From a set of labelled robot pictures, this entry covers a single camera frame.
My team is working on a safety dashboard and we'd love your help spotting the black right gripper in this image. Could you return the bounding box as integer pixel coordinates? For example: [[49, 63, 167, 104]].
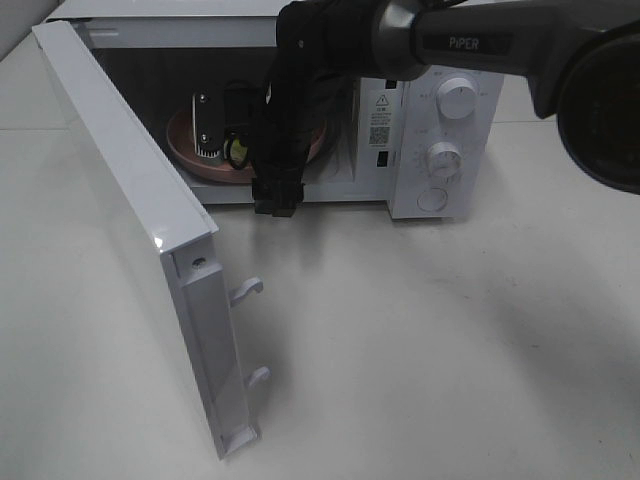
[[248, 69, 347, 217]]

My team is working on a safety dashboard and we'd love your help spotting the pink round plate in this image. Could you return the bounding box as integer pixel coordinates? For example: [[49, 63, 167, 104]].
[[166, 107, 329, 185]]

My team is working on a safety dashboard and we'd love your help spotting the white microwave door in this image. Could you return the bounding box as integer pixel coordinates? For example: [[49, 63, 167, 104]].
[[33, 21, 270, 458]]

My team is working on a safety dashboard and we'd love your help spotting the white timer knob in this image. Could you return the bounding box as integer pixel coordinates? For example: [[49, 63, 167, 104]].
[[426, 142, 462, 179]]

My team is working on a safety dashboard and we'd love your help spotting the round white door button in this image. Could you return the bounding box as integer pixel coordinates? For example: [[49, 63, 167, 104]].
[[417, 187, 448, 212]]

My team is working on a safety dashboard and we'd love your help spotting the white bread sandwich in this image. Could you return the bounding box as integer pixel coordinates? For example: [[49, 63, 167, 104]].
[[224, 137, 248, 163]]

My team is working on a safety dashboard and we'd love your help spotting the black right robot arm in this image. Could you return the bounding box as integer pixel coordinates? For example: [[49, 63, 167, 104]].
[[248, 1, 639, 217]]

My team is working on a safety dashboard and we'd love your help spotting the white warning label sticker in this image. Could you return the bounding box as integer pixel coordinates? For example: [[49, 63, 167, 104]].
[[368, 90, 393, 147]]

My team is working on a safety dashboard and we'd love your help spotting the white microwave oven body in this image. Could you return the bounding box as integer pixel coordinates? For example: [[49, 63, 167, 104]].
[[34, 1, 503, 219]]

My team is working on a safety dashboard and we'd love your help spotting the upper white power knob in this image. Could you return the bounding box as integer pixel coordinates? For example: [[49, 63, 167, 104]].
[[436, 76, 478, 120]]

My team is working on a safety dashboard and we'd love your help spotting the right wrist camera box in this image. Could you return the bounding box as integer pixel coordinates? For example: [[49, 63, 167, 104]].
[[192, 91, 225, 159]]

